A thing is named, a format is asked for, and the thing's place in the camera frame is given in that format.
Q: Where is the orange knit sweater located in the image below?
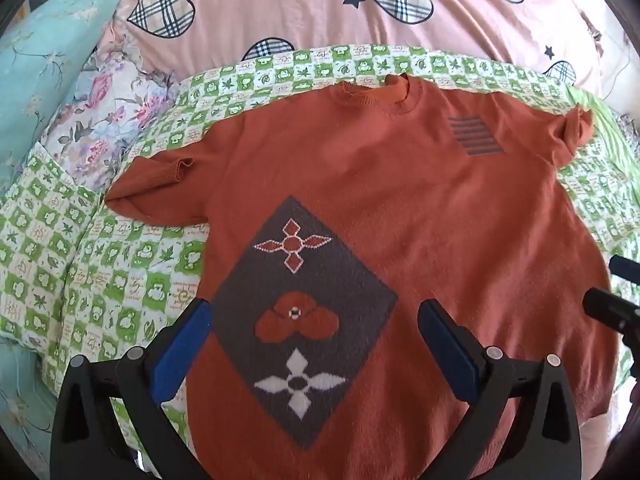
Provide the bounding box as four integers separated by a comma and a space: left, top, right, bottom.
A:
105, 75, 617, 479

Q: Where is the green white checkered blanket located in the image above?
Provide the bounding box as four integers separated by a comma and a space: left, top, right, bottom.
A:
0, 43, 640, 461

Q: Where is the white floral pillow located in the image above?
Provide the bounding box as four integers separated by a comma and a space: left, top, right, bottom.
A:
40, 51, 177, 193

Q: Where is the teal floral pillow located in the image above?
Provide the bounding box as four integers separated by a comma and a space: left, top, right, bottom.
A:
1, 0, 119, 192

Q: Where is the pink quilt with plaid hearts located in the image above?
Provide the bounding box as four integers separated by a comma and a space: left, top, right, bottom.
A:
103, 0, 602, 91

